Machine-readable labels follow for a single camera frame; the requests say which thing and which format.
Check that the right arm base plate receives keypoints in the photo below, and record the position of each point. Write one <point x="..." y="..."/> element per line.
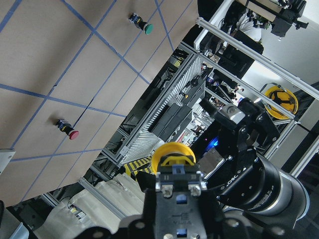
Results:
<point x="6" y="156"/>

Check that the yellow push button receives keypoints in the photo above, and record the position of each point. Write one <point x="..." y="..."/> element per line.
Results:
<point x="176" y="208"/>

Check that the yellow hard hat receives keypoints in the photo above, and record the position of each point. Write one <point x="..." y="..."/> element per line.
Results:
<point x="284" y="98"/>

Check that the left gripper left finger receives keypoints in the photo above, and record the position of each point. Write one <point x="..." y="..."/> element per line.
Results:
<point x="146" y="181"/>

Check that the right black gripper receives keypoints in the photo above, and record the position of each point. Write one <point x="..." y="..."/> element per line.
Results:
<point x="226" y="155"/>

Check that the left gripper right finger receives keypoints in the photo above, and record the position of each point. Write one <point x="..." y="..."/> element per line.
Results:
<point x="212" y="191"/>

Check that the red push button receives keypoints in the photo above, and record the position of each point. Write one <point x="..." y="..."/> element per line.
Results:
<point x="67" y="128"/>

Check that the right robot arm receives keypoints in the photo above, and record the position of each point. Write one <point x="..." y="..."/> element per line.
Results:
<point x="296" y="199"/>

